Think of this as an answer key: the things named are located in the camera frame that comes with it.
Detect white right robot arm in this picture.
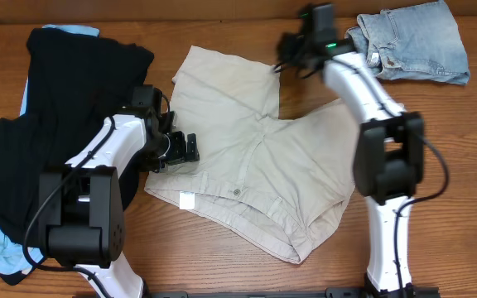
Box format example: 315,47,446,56
275,29,447,297

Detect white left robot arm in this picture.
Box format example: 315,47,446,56
27,103,200,297

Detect light blue denim shorts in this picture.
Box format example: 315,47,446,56
345,1,470,85

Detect black garment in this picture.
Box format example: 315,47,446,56
0,27,154,264

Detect beige shorts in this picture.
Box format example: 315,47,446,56
144,46,359,264

